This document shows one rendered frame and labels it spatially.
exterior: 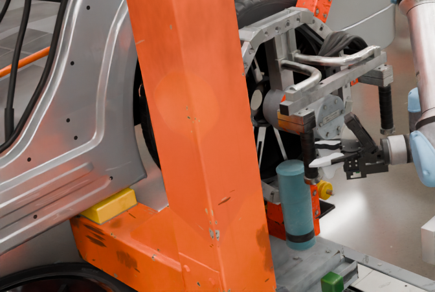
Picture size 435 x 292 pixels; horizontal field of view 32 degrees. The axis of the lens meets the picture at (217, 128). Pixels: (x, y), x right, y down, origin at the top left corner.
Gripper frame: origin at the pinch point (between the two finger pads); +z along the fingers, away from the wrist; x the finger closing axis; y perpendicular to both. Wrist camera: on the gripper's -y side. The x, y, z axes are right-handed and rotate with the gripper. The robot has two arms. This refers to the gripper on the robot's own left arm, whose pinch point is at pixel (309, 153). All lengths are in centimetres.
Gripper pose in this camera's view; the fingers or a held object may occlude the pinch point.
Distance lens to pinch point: 198.1
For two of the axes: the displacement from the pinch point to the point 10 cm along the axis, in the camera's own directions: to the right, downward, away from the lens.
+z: -9.9, 1.3, 0.9
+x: 0.3, -4.1, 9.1
